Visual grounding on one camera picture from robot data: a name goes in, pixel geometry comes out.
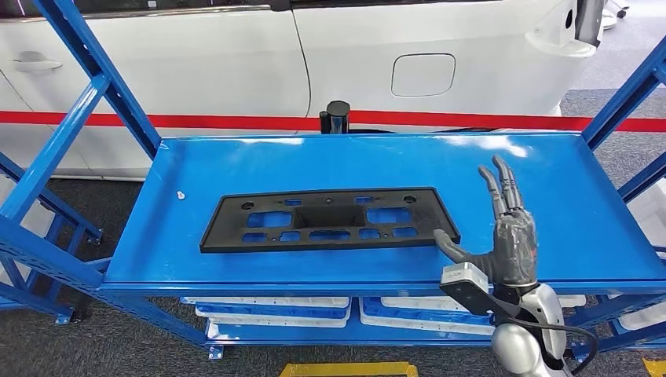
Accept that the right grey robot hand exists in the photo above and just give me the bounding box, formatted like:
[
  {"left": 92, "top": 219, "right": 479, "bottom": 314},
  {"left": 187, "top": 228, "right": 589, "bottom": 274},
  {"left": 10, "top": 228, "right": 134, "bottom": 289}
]
[{"left": 433, "top": 155, "right": 540, "bottom": 287}]

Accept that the black plastic plate bracket part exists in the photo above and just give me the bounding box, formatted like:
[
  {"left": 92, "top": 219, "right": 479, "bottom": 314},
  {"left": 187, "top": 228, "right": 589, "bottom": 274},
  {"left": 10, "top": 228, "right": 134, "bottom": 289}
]
[{"left": 199, "top": 187, "right": 462, "bottom": 254}]

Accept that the blue metal shelf rack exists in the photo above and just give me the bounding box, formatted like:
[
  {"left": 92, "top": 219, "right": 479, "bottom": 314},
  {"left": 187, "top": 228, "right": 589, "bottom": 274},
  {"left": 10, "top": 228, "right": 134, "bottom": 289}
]
[{"left": 0, "top": 0, "right": 666, "bottom": 363}]

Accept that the car fuel flap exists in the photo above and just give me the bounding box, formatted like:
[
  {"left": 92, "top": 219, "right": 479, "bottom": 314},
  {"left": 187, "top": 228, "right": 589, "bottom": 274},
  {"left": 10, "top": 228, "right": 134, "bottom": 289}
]
[{"left": 390, "top": 53, "right": 457, "bottom": 98}]

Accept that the office chair base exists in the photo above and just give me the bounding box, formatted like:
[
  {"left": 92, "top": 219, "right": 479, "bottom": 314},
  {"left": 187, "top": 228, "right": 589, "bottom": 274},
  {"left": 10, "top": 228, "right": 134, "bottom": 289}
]
[{"left": 602, "top": 0, "right": 631, "bottom": 31}]

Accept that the white car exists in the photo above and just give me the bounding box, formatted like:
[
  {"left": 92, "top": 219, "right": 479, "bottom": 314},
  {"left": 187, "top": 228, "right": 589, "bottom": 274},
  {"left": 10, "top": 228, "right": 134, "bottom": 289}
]
[{"left": 0, "top": 0, "right": 608, "bottom": 181}]

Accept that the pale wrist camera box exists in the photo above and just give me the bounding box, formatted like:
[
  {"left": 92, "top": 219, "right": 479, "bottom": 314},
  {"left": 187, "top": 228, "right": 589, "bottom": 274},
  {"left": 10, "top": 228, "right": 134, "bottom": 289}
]
[{"left": 439, "top": 262, "right": 521, "bottom": 320}]

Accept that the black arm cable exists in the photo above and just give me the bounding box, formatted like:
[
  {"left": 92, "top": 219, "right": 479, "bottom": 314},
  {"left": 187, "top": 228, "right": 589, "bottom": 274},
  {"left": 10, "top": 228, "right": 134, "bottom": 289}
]
[{"left": 507, "top": 316, "right": 600, "bottom": 364}]

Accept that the black stanchion post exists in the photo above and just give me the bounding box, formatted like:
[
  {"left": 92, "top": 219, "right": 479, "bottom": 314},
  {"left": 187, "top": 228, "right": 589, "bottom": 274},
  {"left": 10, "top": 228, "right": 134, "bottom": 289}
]
[{"left": 319, "top": 100, "right": 352, "bottom": 135}]

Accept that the car door handle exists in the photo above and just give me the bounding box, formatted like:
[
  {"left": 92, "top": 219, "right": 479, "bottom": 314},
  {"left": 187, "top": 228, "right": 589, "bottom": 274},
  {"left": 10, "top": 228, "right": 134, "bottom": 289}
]
[{"left": 13, "top": 50, "right": 64, "bottom": 73}]

